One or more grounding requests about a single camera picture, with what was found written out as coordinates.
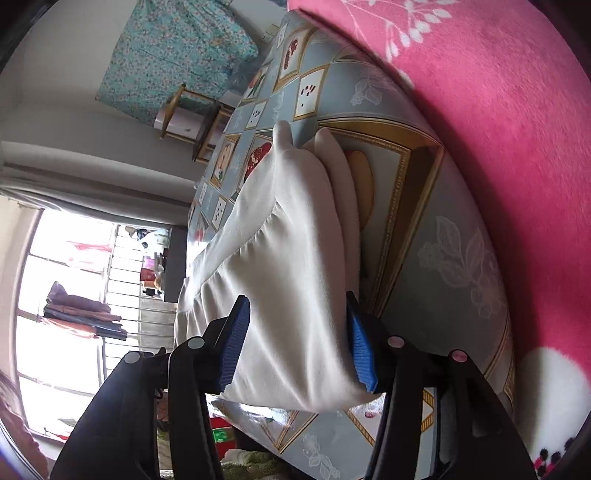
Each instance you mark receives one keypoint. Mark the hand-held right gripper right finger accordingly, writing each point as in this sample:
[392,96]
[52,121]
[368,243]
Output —
[362,355]

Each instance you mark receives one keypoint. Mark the cream zip jacket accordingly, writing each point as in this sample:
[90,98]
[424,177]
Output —
[286,277]

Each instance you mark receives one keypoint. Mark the metal window railing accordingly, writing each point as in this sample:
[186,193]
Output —
[124,277]

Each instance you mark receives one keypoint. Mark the white box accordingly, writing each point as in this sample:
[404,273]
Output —
[180,124]

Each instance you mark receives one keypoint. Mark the grey curtain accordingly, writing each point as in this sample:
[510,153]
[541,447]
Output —
[92,180]

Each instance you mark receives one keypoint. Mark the hanging clothes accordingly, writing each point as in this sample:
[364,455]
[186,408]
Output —
[78,309]

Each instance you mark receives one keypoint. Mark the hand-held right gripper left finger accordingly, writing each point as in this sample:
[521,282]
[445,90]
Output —
[235,341]

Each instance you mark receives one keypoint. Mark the red green packet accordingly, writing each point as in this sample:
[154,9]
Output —
[222,434]

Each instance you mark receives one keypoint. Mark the wooden chair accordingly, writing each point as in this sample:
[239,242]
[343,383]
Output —
[217,124]

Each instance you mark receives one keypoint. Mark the pink floral blanket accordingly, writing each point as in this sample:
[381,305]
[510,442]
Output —
[508,115]

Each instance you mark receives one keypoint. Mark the white plastic bag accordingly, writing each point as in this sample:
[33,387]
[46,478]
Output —
[154,237]

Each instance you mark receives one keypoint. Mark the fruit print tablecloth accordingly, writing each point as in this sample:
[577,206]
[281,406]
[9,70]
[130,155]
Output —
[425,207]

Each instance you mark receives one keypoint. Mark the black cabinet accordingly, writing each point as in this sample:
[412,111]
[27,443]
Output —
[175,263]

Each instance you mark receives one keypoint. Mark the teal floral hanging cloth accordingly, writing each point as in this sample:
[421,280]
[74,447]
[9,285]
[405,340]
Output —
[175,50]

